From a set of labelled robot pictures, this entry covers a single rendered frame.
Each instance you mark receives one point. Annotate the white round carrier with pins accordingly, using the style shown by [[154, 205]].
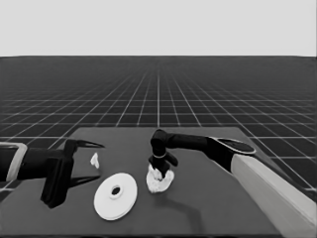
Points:
[[157, 187]]

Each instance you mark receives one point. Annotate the small thin white T-shaped piece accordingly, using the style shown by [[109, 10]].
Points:
[[95, 160]]

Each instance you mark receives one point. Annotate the large thick white disc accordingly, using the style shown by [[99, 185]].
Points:
[[127, 198]]

